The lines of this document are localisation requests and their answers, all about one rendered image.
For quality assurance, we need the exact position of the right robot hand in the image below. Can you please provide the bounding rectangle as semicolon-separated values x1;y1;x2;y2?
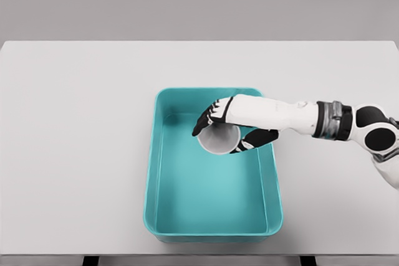
191;93;282;154

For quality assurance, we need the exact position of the white paper cup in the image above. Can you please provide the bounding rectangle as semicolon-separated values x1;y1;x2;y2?
198;123;242;156

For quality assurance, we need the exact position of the teal plastic basket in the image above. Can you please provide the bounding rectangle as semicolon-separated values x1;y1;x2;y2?
143;87;284;244

